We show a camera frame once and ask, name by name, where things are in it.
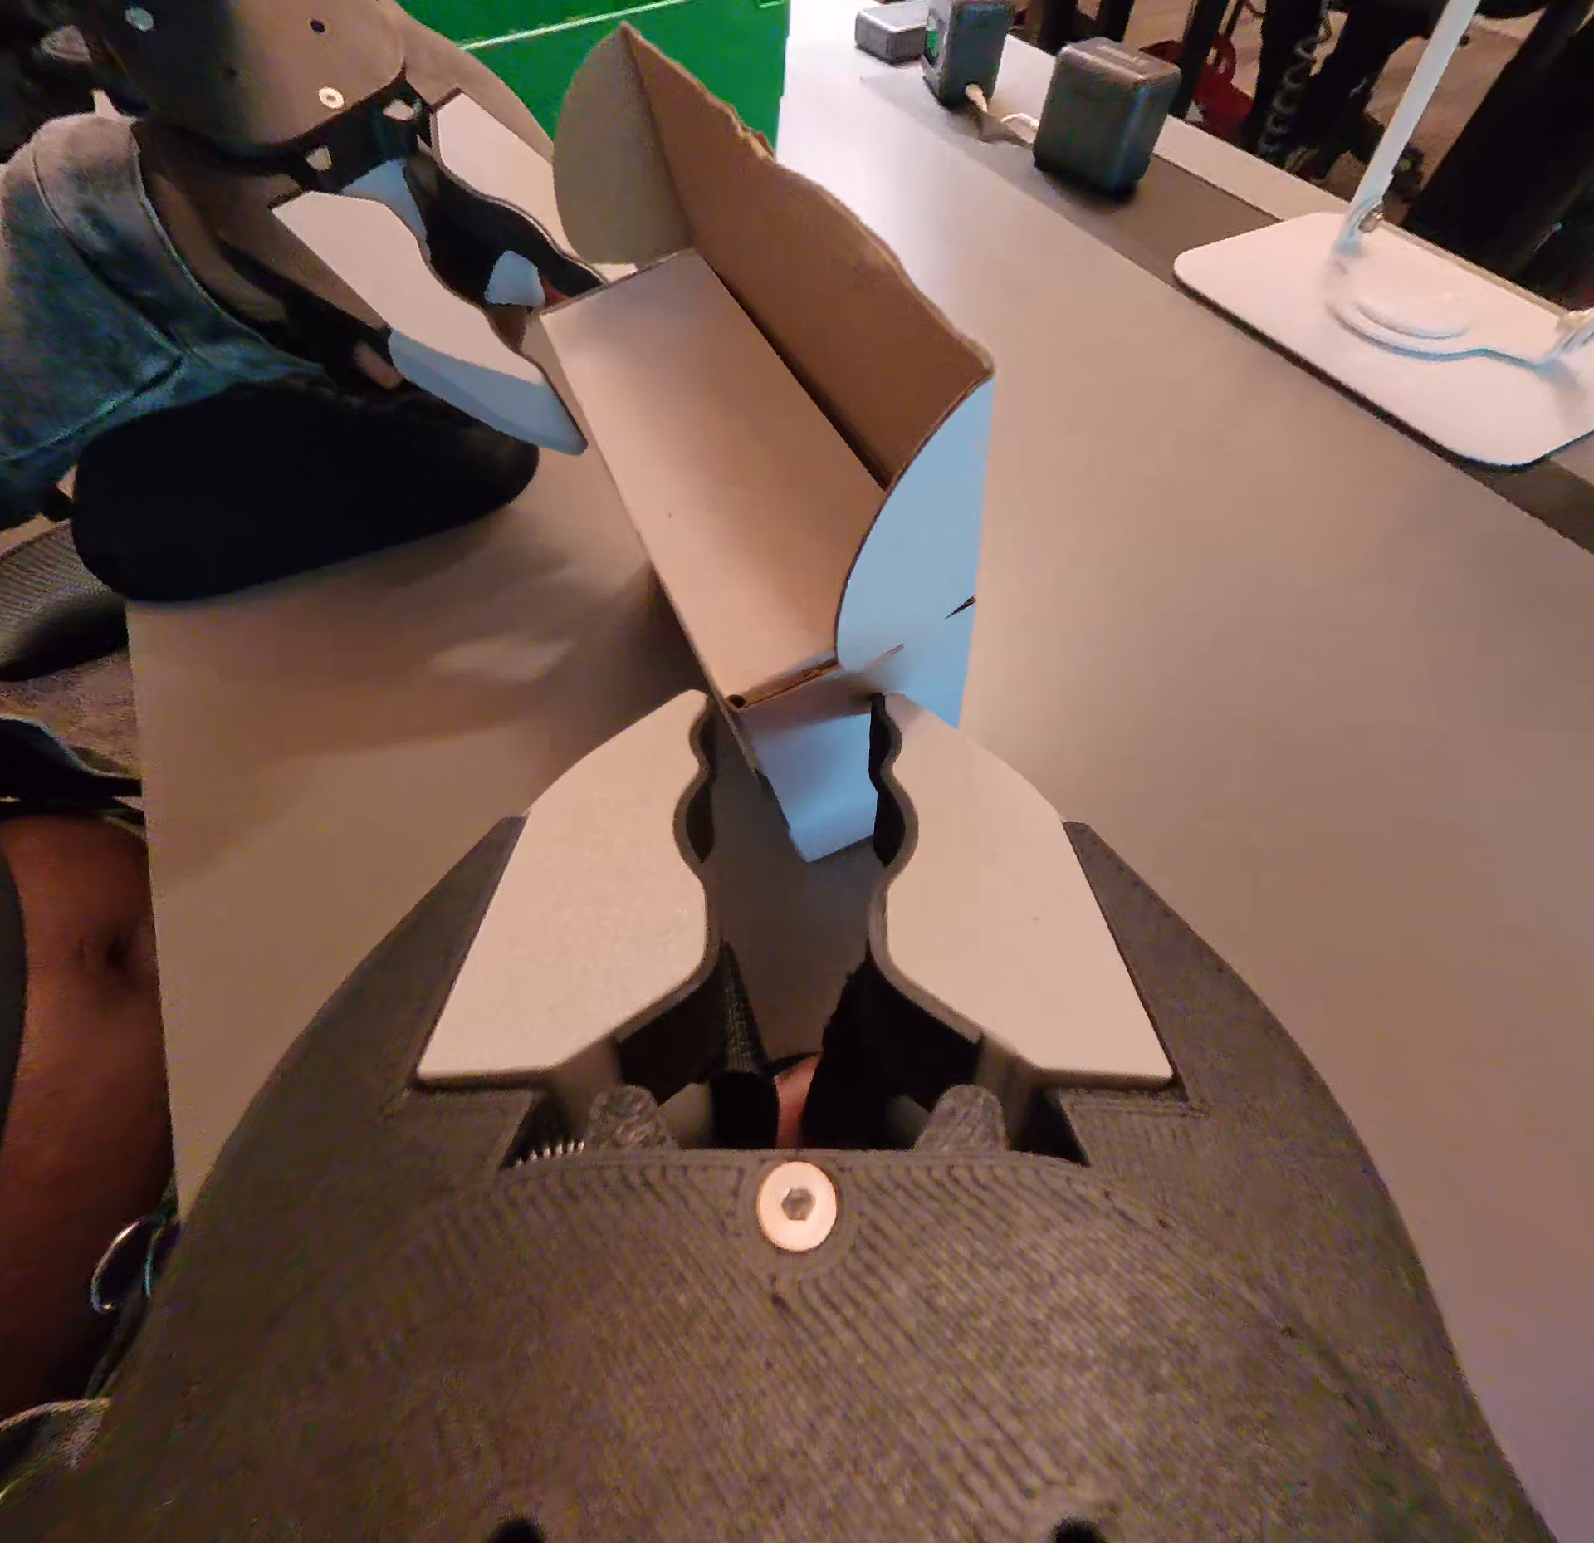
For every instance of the grey charger with green light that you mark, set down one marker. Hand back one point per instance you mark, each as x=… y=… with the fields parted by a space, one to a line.
x=965 y=23

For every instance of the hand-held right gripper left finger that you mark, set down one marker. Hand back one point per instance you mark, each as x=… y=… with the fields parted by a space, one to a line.
x=573 y=932

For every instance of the person's left forearm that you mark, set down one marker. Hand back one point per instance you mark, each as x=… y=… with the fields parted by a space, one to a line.
x=100 y=297

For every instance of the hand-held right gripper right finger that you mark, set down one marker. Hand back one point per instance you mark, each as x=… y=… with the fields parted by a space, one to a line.
x=1008 y=932

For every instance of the large grey charger cube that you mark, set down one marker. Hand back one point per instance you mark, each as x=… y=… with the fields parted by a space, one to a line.
x=1103 y=116

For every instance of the white cardboard box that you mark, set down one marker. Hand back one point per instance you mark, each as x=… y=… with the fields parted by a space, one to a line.
x=698 y=447

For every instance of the small flat grey charger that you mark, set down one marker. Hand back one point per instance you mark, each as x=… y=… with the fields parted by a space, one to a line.
x=890 y=33

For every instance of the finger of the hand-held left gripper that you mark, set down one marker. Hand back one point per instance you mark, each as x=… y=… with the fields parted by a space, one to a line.
x=336 y=254
x=517 y=279

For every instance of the grey desk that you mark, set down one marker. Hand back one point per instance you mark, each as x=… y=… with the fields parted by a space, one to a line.
x=1246 y=758

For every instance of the white sign stand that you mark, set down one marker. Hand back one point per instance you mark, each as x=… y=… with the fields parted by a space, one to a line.
x=1271 y=284

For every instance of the black wrist rest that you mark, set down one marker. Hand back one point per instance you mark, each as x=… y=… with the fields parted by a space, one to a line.
x=286 y=508

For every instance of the green plastic bin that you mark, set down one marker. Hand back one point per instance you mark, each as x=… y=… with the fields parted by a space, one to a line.
x=673 y=35

